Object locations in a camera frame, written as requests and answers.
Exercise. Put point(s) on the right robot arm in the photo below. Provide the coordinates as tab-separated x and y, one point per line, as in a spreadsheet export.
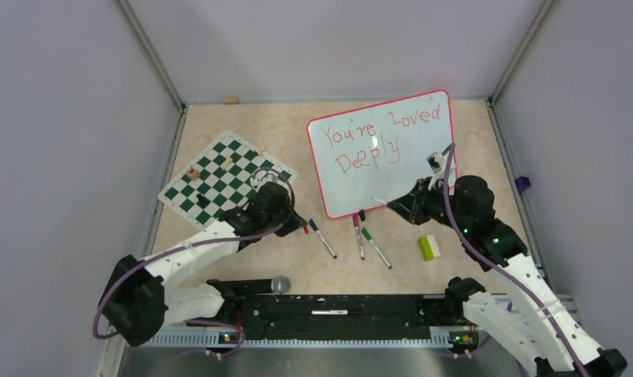
544	339

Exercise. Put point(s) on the pink-framed whiteboard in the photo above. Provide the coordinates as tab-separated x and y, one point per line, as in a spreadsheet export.
378	150

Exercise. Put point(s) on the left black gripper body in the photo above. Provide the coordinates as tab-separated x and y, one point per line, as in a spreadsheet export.
289	226

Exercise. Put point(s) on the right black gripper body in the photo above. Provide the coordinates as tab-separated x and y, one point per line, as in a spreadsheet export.
428	203

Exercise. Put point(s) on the green-capped marker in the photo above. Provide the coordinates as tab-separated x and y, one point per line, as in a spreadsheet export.
367	235

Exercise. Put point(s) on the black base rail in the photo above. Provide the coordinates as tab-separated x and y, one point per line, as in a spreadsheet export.
346	318

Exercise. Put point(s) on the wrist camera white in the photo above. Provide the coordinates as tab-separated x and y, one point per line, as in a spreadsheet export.
437	162
258	179

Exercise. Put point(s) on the blue-capped marker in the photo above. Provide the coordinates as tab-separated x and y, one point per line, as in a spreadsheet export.
323	240

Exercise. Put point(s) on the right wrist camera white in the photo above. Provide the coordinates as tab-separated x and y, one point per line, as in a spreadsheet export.
437	162

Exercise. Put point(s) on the green white toy block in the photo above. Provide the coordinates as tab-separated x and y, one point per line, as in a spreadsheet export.
428	247

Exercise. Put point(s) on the green white chessboard mat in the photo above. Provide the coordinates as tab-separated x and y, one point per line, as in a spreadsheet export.
225	189

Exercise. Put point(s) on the purple clip on frame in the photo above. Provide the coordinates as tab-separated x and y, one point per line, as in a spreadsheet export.
522	183

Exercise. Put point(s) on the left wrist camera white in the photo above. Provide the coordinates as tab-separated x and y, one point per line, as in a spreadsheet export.
258	179

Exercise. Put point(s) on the black microphone silver head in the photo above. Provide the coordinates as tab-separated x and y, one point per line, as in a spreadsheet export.
278	285

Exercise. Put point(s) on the purple-capped marker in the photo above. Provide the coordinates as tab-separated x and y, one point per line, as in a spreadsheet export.
360	245

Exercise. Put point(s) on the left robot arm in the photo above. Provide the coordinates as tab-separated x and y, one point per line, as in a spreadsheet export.
142	296

